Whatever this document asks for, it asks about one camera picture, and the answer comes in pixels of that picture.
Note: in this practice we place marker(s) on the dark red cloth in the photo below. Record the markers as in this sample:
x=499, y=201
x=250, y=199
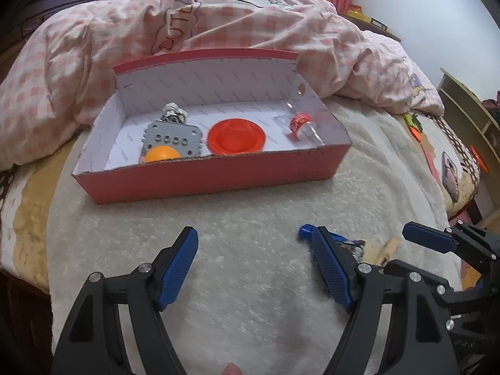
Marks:
x=493, y=107

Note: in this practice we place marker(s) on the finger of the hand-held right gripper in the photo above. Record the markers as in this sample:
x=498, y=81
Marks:
x=429, y=238
x=453, y=295

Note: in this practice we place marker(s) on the orange round toy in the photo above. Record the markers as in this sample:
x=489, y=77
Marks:
x=479, y=160

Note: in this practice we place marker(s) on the dark framed picture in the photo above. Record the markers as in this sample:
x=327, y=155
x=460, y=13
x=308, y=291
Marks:
x=451, y=175

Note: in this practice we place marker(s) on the grey plate with holes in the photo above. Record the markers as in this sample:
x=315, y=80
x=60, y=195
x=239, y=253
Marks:
x=175, y=136

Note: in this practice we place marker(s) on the white fleece blanket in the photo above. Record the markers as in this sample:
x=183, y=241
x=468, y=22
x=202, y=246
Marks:
x=234, y=222

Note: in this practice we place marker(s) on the yellow toy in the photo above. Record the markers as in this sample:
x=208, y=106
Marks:
x=357, y=12

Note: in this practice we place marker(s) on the dark wooden headboard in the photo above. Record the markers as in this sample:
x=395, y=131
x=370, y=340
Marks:
x=47, y=2

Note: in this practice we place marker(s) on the light wooden shelf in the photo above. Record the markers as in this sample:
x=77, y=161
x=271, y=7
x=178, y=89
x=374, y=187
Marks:
x=468, y=109

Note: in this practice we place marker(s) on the white black toy robot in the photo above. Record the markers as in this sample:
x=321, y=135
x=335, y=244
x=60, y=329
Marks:
x=174, y=112

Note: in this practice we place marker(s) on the orange green toy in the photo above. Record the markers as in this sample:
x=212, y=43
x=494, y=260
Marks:
x=414, y=123

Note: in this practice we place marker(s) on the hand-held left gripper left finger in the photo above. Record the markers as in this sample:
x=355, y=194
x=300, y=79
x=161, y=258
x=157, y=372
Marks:
x=177, y=269

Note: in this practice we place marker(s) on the red paper sheet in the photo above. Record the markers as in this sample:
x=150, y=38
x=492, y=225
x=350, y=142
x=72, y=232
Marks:
x=431, y=160

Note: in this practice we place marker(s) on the dark wooden desk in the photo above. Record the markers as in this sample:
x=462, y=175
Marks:
x=382, y=29

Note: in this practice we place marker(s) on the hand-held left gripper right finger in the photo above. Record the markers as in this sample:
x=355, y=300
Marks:
x=332, y=269

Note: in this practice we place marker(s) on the red cardboard box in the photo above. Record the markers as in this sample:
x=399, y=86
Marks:
x=195, y=179

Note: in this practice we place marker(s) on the wooden cross-shaped block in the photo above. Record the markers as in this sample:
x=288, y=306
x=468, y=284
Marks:
x=388, y=248

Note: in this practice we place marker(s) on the clear bottle with red label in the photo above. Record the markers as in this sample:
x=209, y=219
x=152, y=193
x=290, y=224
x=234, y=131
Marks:
x=300, y=122

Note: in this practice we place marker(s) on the pink checkered quilt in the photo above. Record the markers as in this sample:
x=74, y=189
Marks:
x=78, y=66

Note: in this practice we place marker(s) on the red plastic lid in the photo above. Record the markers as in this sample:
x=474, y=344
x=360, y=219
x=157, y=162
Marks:
x=234, y=136

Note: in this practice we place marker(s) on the person's left hand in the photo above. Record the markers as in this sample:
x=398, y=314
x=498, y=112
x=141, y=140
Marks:
x=233, y=370

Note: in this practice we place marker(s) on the orange ball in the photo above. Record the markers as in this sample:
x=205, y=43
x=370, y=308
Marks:
x=162, y=155

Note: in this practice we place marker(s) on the blue pen with metal clip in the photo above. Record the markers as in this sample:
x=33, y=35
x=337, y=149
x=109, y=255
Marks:
x=306, y=231

